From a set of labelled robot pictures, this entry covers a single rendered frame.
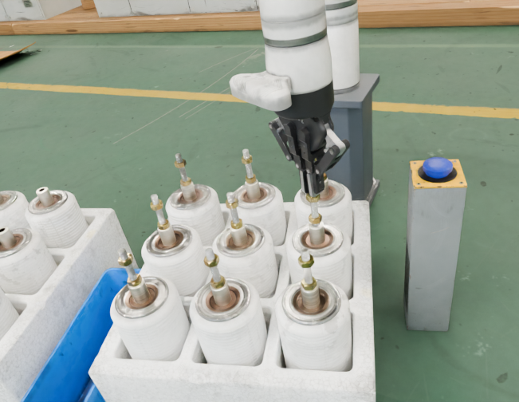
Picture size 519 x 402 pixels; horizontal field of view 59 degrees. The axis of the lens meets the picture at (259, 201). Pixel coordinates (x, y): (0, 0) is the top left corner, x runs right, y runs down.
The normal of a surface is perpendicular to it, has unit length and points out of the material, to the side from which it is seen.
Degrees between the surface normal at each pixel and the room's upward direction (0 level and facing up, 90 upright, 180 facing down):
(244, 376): 0
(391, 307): 0
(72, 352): 88
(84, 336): 88
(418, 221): 90
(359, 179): 90
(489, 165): 0
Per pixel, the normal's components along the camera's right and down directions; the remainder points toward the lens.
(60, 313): 0.97, 0.00
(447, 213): -0.17, 0.60
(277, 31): -0.54, 0.56
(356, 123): 0.32, 0.51
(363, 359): -0.15, -0.80
